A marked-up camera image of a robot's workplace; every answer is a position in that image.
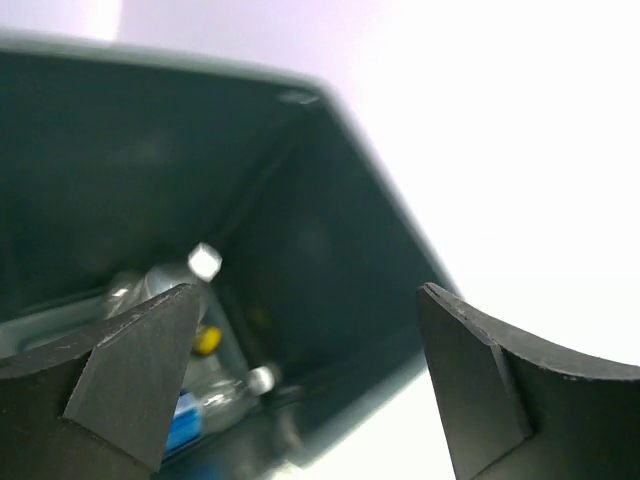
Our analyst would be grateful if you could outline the red blue label clear bottle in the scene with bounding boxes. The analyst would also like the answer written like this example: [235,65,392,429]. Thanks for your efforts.
[103,243,223,322]

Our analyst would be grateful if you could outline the blue label water bottle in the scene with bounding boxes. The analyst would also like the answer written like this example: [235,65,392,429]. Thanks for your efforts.
[164,365,277,456]

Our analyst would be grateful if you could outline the dark green plastic bin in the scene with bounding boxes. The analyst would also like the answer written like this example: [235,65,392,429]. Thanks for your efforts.
[1,33,449,479]

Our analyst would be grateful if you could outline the small yellow cap orange bottle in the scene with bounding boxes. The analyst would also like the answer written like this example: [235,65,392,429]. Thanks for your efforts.
[192,325,223,356]

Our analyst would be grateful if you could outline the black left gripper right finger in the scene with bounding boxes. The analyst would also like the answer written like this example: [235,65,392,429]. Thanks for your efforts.
[418,283,639,479]

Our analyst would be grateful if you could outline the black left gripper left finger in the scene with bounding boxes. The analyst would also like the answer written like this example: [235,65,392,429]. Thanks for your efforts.
[1,284,199,479]

